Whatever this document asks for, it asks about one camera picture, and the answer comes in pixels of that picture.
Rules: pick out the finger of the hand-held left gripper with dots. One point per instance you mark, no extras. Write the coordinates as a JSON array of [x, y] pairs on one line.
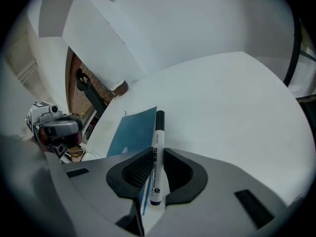
[[66, 127]]

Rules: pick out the blue notebook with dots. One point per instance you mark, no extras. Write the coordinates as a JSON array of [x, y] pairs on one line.
[[133, 132]]

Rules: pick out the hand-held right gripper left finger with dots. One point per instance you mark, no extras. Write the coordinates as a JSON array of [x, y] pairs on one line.
[[93, 181]]

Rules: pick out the black stand pole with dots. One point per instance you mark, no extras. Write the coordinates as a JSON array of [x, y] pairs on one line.
[[295, 58]]

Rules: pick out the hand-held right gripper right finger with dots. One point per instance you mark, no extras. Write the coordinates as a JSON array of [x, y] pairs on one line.
[[217, 201]]

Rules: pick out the black and white marker pen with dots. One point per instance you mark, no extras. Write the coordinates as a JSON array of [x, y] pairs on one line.
[[158, 142]]

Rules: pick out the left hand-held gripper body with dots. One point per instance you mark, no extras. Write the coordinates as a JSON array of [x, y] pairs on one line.
[[34, 117]]

